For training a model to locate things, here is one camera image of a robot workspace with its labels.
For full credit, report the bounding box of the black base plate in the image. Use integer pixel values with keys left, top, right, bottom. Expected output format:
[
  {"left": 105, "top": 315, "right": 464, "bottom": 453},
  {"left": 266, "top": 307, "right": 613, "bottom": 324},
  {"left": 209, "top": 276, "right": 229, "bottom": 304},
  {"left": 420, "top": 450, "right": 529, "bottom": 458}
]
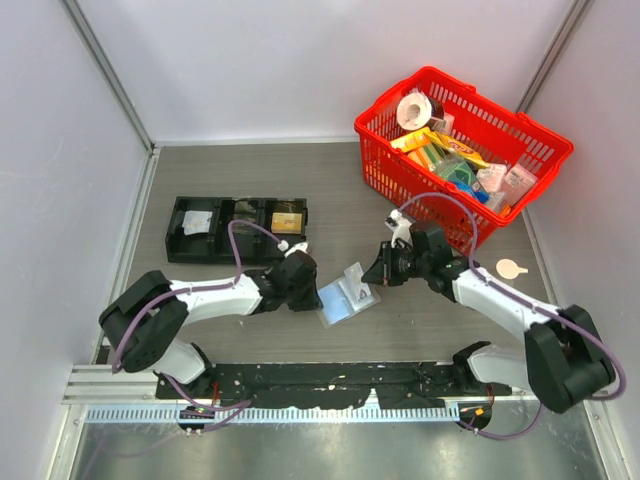
[{"left": 181, "top": 362, "right": 512, "bottom": 410}]

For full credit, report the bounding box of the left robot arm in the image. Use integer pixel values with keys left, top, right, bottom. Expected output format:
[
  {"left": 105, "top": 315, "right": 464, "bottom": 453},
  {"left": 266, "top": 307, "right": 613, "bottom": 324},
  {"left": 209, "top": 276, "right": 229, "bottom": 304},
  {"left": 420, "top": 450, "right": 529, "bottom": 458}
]
[{"left": 99, "top": 250, "right": 322, "bottom": 398}]

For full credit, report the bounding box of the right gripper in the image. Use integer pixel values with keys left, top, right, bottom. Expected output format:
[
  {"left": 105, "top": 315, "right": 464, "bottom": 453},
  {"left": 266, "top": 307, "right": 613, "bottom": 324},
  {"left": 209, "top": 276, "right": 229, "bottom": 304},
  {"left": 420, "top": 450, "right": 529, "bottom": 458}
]
[{"left": 363, "top": 240, "right": 431, "bottom": 286}]

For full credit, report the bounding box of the pink white packet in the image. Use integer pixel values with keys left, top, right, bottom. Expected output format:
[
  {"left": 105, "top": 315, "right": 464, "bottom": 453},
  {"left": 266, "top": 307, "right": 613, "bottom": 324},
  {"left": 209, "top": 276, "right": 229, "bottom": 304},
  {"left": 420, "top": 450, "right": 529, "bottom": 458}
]
[{"left": 500, "top": 164, "right": 538, "bottom": 207}]

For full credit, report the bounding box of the silver card in tray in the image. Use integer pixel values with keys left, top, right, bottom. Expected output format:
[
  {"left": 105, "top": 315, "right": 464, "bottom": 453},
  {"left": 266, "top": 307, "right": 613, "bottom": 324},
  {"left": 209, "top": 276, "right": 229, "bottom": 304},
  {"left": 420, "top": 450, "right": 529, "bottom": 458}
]
[{"left": 182, "top": 210, "right": 213, "bottom": 236}]

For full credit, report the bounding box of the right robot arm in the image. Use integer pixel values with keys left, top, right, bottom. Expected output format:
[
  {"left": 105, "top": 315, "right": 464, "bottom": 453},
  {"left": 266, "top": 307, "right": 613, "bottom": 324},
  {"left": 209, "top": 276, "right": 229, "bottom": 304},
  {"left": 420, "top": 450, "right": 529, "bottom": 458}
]
[{"left": 362, "top": 214, "right": 616, "bottom": 413}]

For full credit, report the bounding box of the beige round tag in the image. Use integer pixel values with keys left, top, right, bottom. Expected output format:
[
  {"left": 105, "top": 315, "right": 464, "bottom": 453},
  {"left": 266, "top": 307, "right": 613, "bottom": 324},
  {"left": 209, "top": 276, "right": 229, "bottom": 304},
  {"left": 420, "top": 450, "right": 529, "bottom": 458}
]
[{"left": 495, "top": 258, "right": 529, "bottom": 280}]

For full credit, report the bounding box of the yellow snack box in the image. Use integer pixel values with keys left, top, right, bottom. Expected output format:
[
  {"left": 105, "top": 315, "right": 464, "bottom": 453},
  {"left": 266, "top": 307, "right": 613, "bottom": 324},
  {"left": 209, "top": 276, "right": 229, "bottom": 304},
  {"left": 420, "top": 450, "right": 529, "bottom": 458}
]
[{"left": 390, "top": 127, "right": 489, "bottom": 172}]

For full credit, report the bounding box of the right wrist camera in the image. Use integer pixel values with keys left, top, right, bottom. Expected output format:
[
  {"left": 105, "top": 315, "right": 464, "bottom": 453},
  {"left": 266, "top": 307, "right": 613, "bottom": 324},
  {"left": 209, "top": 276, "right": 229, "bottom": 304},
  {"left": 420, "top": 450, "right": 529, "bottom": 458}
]
[{"left": 385, "top": 209, "right": 412, "bottom": 248}]

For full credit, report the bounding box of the green packet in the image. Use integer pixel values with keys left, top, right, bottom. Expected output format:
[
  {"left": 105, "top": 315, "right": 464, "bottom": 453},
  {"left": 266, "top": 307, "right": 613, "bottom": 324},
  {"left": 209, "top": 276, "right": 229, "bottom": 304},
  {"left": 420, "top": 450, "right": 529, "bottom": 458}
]
[{"left": 435, "top": 154, "right": 479, "bottom": 189}]

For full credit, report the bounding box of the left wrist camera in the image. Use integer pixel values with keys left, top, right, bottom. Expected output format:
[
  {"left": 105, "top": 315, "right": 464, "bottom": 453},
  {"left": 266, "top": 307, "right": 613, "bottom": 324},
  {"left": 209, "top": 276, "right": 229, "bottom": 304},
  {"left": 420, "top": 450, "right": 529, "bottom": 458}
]
[{"left": 277, "top": 240, "right": 310, "bottom": 257}]

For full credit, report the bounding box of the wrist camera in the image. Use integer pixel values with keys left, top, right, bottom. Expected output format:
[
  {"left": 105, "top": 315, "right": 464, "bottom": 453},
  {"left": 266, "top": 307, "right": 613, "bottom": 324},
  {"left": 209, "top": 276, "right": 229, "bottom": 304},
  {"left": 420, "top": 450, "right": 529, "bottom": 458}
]
[
  {"left": 385, "top": 209, "right": 412, "bottom": 248},
  {"left": 277, "top": 240, "right": 310, "bottom": 257}
]

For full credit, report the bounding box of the white tape roll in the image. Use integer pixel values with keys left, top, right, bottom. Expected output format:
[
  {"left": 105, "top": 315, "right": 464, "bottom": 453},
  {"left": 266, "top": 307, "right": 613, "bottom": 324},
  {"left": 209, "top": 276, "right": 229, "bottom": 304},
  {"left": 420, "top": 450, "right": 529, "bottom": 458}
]
[{"left": 396, "top": 92, "right": 432, "bottom": 131}]

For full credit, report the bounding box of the gold card in tray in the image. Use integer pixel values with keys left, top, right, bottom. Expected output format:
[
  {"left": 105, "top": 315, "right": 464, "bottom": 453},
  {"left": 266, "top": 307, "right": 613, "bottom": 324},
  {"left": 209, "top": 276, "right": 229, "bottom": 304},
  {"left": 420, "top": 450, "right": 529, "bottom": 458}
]
[{"left": 271, "top": 212, "right": 303, "bottom": 235}]

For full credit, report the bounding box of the grey card holder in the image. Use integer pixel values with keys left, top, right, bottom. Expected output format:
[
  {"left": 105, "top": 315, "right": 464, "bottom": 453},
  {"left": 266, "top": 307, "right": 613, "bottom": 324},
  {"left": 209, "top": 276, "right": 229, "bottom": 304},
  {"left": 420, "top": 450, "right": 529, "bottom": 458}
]
[{"left": 318, "top": 276, "right": 381, "bottom": 328}]

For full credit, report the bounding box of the red shopping basket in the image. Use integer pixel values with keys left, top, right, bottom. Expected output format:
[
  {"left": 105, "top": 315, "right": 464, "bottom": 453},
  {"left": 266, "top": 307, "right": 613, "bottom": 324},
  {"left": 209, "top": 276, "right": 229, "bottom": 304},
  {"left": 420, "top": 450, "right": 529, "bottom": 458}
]
[{"left": 354, "top": 66, "right": 574, "bottom": 254}]

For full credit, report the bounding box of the black three-slot tray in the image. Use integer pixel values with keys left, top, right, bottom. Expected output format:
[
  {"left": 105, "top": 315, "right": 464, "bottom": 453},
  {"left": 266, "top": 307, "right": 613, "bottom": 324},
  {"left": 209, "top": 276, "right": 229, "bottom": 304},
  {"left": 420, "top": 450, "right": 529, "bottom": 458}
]
[{"left": 165, "top": 196, "right": 308, "bottom": 265}]

